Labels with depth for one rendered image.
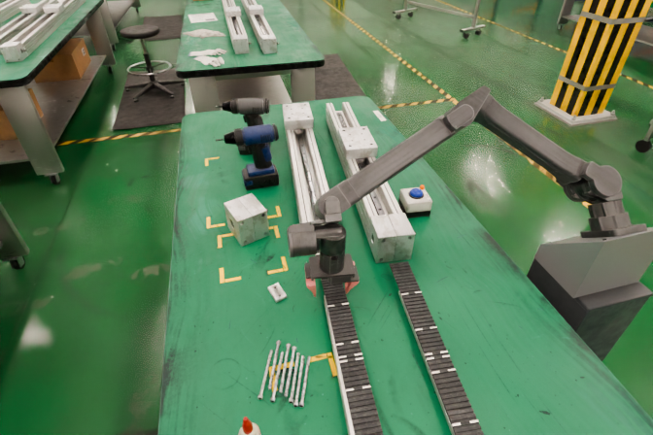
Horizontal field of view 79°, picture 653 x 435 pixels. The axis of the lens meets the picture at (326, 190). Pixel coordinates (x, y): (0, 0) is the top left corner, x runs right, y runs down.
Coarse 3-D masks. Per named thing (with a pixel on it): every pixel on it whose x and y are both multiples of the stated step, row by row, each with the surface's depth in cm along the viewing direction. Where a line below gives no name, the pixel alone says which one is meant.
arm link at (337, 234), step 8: (328, 224) 88; (336, 224) 88; (320, 232) 85; (328, 232) 85; (336, 232) 85; (344, 232) 86; (320, 240) 87; (328, 240) 84; (336, 240) 84; (344, 240) 86; (320, 248) 88; (328, 248) 85; (336, 248) 85; (344, 248) 88
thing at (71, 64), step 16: (64, 48) 379; (80, 48) 392; (48, 64) 363; (64, 64) 367; (80, 64) 383; (48, 80) 371; (64, 80) 375; (32, 96) 301; (0, 112) 269; (0, 128) 275
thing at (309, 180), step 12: (288, 132) 153; (312, 132) 153; (288, 144) 156; (300, 144) 151; (312, 144) 145; (300, 156) 146; (312, 156) 138; (300, 168) 132; (312, 168) 139; (300, 180) 126; (312, 180) 131; (324, 180) 126; (300, 192) 121; (312, 192) 126; (324, 192) 121; (300, 204) 116; (312, 204) 121; (300, 216) 112; (312, 216) 118
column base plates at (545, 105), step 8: (536, 104) 380; (544, 104) 374; (552, 112) 365; (560, 112) 360; (608, 112) 360; (568, 120) 349; (576, 120) 345; (584, 120) 348; (592, 120) 350; (600, 120) 351; (608, 120) 353
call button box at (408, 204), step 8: (400, 192) 126; (408, 192) 125; (424, 192) 125; (400, 200) 127; (408, 200) 122; (416, 200) 122; (424, 200) 122; (400, 208) 126; (408, 208) 122; (416, 208) 122; (424, 208) 123; (408, 216) 124; (416, 216) 124; (424, 216) 125
